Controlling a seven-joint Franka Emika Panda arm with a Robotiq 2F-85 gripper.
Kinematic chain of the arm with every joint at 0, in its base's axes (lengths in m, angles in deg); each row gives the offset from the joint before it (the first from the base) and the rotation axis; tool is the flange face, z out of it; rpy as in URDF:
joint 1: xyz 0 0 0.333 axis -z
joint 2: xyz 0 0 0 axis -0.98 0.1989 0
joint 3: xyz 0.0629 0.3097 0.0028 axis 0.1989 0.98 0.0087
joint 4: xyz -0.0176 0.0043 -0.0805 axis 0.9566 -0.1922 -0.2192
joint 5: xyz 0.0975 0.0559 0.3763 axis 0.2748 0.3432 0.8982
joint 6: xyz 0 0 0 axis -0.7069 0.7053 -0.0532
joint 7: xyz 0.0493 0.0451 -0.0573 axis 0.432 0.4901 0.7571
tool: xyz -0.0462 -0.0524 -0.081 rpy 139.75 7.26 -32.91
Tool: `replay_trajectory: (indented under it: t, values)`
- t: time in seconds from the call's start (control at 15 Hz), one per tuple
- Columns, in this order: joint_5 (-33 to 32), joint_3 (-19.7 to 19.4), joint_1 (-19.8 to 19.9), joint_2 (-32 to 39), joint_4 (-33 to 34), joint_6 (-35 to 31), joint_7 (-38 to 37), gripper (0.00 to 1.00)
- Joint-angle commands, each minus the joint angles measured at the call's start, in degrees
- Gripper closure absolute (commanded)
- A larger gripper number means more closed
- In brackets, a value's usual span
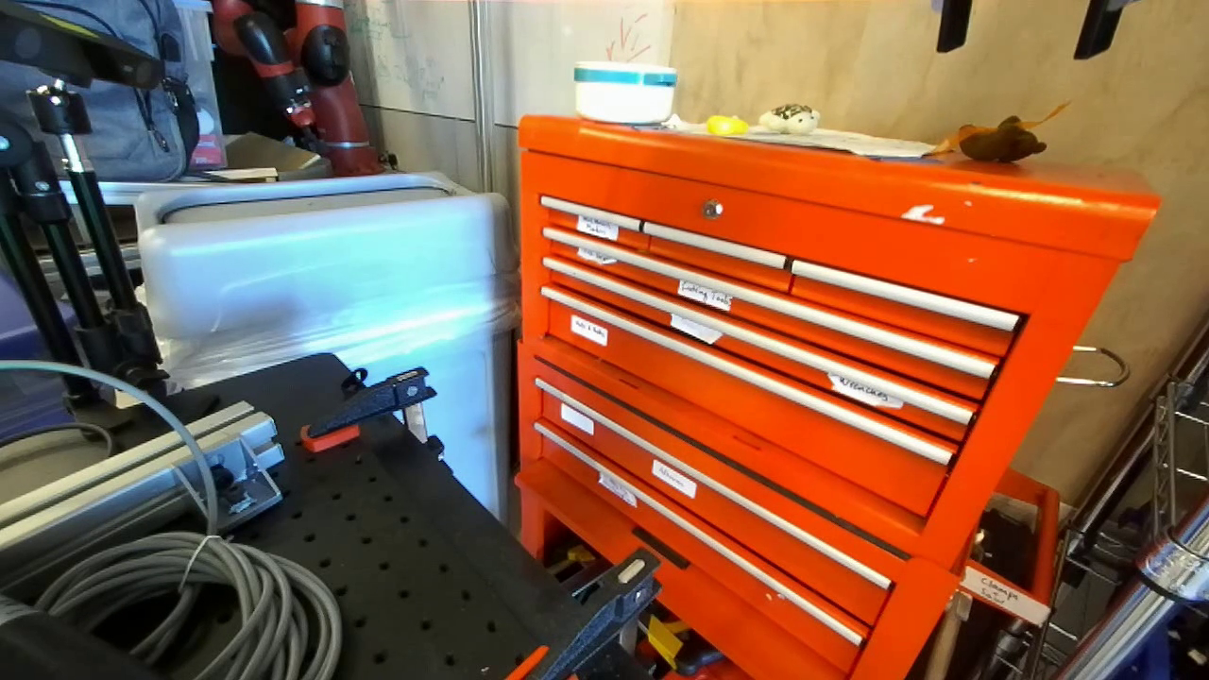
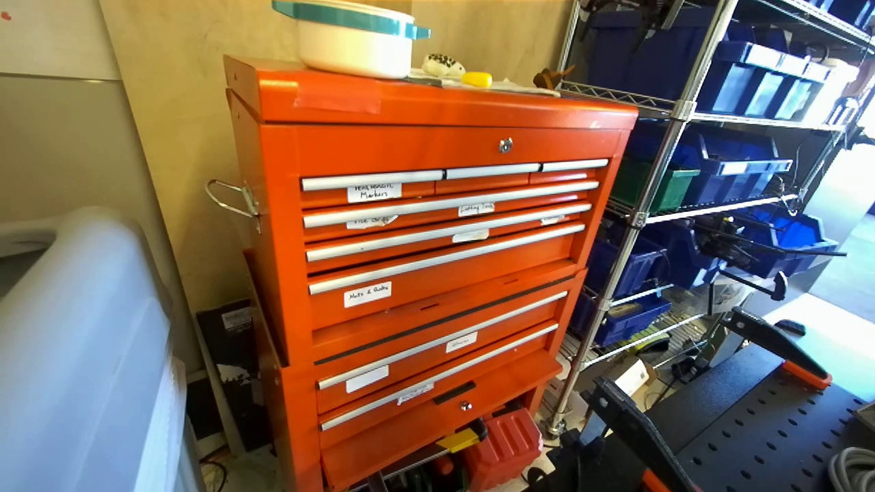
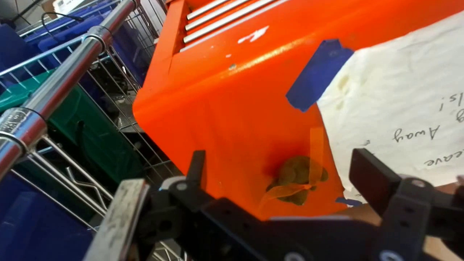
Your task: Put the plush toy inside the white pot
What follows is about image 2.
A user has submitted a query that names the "white spotted plush toy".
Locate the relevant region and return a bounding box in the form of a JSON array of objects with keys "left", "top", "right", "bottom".
[{"left": 421, "top": 53, "right": 468, "bottom": 78}]

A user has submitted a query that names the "brown toy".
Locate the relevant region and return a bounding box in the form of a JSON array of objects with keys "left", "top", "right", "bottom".
[{"left": 533, "top": 66, "right": 576, "bottom": 90}]

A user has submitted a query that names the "white pot with teal rim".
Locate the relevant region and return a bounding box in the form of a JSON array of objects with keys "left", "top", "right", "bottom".
[{"left": 271, "top": 0, "right": 432, "bottom": 80}]

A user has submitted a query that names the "wide shallow drawer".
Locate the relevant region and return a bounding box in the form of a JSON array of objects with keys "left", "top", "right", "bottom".
[
  {"left": 305, "top": 203, "right": 593, "bottom": 275},
  {"left": 303, "top": 180, "right": 600, "bottom": 244}
]

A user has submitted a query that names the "wide deep drawer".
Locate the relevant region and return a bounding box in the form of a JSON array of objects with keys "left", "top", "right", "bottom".
[
  {"left": 314, "top": 291, "right": 569, "bottom": 415},
  {"left": 308, "top": 223, "right": 587, "bottom": 331},
  {"left": 318, "top": 323, "right": 561, "bottom": 450}
]

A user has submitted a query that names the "orange tool chest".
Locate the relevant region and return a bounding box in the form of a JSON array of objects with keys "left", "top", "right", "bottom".
[{"left": 223, "top": 55, "right": 639, "bottom": 492}]

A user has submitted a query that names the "short drawer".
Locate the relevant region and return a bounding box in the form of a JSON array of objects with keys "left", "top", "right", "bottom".
[
  {"left": 435, "top": 163, "right": 541, "bottom": 196},
  {"left": 301, "top": 169, "right": 446, "bottom": 210},
  {"left": 529, "top": 159, "right": 610, "bottom": 186}
]

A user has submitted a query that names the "white cloth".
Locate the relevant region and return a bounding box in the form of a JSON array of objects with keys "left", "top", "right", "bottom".
[{"left": 409, "top": 68, "right": 562, "bottom": 98}]

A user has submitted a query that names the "orange door with lock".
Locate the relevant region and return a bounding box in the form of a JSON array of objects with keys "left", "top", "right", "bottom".
[{"left": 320, "top": 350, "right": 563, "bottom": 491}]

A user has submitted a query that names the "red plastic case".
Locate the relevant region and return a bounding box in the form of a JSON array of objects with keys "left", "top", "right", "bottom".
[{"left": 463, "top": 407, "right": 545, "bottom": 491}]

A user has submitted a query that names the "cardboard box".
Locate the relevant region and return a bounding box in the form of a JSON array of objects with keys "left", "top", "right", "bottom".
[{"left": 578, "top": 355, "right": 651, "bottom": 412}]

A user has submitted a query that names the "black flat board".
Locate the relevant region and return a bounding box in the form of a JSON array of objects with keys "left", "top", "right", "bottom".
[{"left": 196, "top": 299, "right": 272, "bottom": 453}]

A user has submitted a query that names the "green bin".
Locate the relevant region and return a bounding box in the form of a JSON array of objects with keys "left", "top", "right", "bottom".
[{"left": 610, "top": 158, "right": 701, "bottom": 215}]

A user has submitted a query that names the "black and orange clamp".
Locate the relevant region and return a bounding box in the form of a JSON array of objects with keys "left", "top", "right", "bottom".
[
  {"left": 723, "top": 307, "right": 833, "bottom": 391},
  {"left": 580, "top": 377, "right": 699, "bottom": 492}
]

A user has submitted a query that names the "large dark blue bin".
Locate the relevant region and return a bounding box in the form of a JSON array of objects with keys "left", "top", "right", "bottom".
[{"left": 586, "top": 5, "right": 727, "bottom": 103}]

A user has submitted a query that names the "blue bin with label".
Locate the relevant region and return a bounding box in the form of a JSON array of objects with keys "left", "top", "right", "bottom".
[{"left": 625, "top": 125, "right": 794, "bottom": 207}]

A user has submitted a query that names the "row of blue bins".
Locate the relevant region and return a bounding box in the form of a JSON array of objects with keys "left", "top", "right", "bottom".
[
  {"left": 585, "top": 208, "right": 839, "bottom": 299},
  {"left": 696, "top": 40, "right": 832, "bottom": 122}
]

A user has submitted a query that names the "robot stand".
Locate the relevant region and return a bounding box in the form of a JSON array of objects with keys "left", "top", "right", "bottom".
[{"left": 547, "top": 342, "right": 875, "bottom": 492}]

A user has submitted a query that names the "long silver drawer handle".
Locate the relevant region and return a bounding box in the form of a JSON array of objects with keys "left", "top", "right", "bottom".
[
  {"left": 319, "top": 323, "right": 561, "bottom": 432},
  {"left": 308, "top": 223, "right": 587, "bottom": 296},
  {"left": 303, "top": 180, "right": 600, "bottom": 229},
  {"left": 317, "top": 291, "right": 569, "bottom": 391},
  {"left": 305, "top": 203, "right": 593, "bottom": 263}
]

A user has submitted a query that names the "short drawer handle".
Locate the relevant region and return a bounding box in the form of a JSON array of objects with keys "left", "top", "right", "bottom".
[
  {"left": 541, "top": 159, "right": 610, "bottom": 173},
  {"left": 445, "top": 163, "right": 541, "bottom": 180},
  {"left": 301, "top": 169, "right": 446, "bottom": 193}
]

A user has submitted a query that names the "silver chest side handle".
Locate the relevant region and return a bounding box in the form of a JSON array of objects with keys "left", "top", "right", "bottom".
[{"left": 204, "top": 178, "right": 262, "bottom": 234}]

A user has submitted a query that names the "metal wire shelf rack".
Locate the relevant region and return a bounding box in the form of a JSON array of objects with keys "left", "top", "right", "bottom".
[{"left": 543, "top": 0, "right": 875, "bottom": 439}]

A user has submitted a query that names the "coil of grey cable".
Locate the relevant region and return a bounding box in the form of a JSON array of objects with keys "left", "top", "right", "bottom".
[{"left": 828, "top": 447, "right": 875, "bottom": 492}]

